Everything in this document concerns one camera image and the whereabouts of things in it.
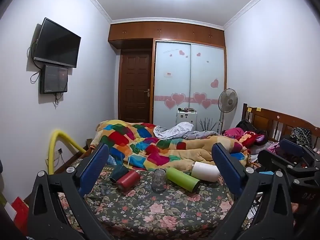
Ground colourful patchwork blanket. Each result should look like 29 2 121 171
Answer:
90 119 251 172

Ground brown wooden door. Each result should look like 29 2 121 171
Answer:
119 49 152 124

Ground dark decorative twigs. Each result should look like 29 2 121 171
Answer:
199 117 219 132

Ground small white appliance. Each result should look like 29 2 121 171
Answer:
176 107 198 131

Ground white bottle cup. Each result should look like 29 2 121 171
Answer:
191 161 221 183

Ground grey white checked cloth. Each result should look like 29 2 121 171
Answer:
153 121 221 141

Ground black television cable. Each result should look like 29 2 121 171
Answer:
26 39 42 83

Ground small black wall monitor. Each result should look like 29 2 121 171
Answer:
39 64 69 95

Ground dark patterned cloth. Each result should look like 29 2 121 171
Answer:
290 127 313 147

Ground wooden bed headboard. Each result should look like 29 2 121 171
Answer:
241 103 320 147

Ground yellow foam tube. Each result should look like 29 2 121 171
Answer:
44 129 87 175

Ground red bottle cup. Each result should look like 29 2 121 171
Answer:
116 169 142 192

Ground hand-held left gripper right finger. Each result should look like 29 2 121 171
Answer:
211 142 300 240

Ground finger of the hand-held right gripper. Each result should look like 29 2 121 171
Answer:
279 139 313 166
257 150 299 178

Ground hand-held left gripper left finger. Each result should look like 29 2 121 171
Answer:
27 142 118 240

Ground black bag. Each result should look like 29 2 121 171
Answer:
236 119 254 132

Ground dark teal cup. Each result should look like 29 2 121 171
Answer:
109 164 130 184

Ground red plush toy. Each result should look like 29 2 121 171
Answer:
239 130 267 147

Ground standing electric fan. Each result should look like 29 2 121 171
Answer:
217 88 238 134

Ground green bottle cup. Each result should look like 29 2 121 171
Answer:
166 167 201 192

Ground brown overhead cabinet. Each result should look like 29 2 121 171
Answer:
108 22 227 48

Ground frosted sliding wardrobe with hearts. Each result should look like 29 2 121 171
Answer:
152 40 227 133

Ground wall-mounted black television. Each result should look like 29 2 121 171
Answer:
33 17 82 69

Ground clear glass cup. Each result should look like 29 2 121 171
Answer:
152 169 167 194

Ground red box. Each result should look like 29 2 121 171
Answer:
11 196 30 233

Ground pink clothing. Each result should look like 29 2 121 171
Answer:
222 127 245 140

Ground floral bed sheet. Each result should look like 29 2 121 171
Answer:
57 164 252 240

